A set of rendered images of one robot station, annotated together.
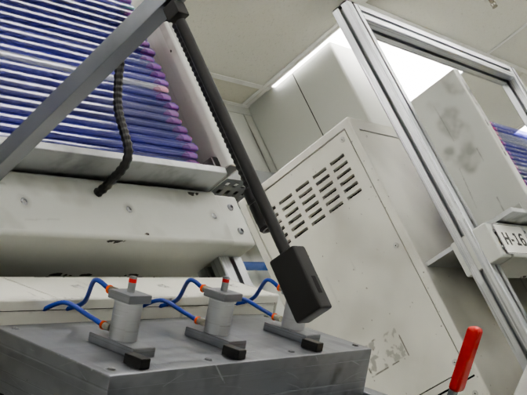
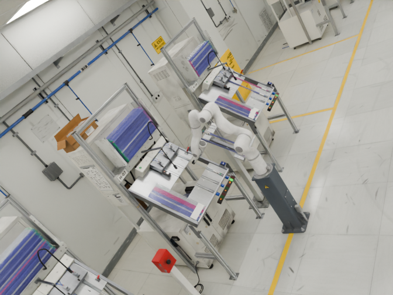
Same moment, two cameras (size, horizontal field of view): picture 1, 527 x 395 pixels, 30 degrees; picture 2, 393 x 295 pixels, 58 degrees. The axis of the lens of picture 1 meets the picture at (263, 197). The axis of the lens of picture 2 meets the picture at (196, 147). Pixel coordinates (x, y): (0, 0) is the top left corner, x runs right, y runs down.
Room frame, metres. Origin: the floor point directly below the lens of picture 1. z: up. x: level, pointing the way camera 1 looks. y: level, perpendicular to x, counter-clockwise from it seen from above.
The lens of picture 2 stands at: (-2.21, -1.04, 2.47)
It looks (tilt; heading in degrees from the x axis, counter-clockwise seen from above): 24 degrees down; 15
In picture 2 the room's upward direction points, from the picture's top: 36 degrees counter-clockwise
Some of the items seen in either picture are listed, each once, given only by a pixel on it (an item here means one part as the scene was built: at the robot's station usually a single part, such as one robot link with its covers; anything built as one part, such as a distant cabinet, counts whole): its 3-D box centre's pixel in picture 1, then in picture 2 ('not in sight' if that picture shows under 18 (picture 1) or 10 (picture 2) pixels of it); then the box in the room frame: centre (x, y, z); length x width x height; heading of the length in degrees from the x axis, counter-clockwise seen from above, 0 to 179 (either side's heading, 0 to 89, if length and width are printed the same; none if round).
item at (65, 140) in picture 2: not in sight; (86, 123); (0.87, 0.54, 1.82); 0.68 x 0.30 x 0.20; 148
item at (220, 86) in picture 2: not in sight; (237, 116); (1.97, -0.57, 0.65); 1.01 x 0.73 x 1.29; 58
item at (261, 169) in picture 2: not in sight; (258, 163); (0.49, -0.67, 0.79); 0.19 x 0.19 x 0.18
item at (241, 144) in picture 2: not in sight; (245, 148); (0.46, -0.65, 1.00); 0.19 x 0.12 x 0.24; 150
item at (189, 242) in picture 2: not in sight; (189, 224); (0.82, 0.37, 0.31); 0.70 x 0.65 x 0.62; 148
